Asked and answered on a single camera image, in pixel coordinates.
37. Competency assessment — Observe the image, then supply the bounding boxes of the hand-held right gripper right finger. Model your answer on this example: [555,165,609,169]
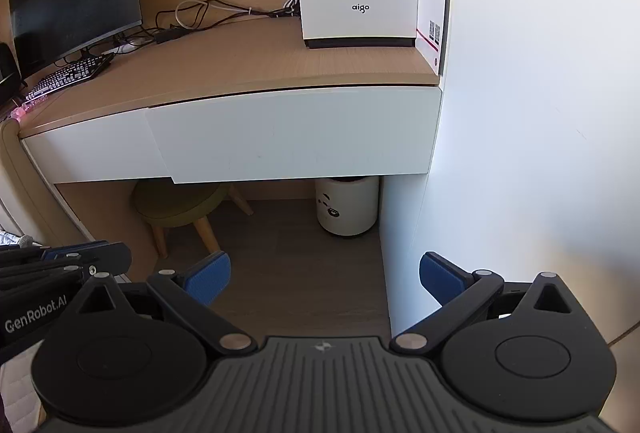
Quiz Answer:
[390,251,586,356]

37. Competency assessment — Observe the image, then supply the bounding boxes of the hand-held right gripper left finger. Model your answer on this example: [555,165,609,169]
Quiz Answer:
[75,251,258,356]

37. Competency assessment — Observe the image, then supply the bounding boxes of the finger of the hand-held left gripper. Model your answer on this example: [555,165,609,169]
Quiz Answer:
[0,241,133,287]
[0,240,108,265]

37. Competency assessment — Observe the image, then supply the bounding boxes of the green stool with wooden legs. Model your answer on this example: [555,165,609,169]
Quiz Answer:
[131,180,253,259]

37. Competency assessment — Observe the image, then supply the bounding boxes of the small white desk drawer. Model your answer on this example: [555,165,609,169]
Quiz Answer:
[20,108,173,186]

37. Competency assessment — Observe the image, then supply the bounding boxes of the white waste bin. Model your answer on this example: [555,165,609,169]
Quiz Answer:
[314,176,381,235]

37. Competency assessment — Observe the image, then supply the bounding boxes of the pink plastic trinket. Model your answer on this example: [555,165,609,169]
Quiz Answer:
[9,99,40,122]

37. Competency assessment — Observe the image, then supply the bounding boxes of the black keyboard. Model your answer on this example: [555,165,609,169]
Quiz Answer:
[25,53,116,101]

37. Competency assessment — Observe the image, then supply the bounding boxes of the white printed leaflet card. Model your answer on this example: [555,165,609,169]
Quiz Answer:
[416,0,453,76]

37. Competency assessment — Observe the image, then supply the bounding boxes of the white coiled cable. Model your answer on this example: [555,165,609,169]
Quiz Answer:
[175,0,251,30]

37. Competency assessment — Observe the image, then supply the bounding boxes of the black cables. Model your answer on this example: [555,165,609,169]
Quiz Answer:
[115,3,301,51]

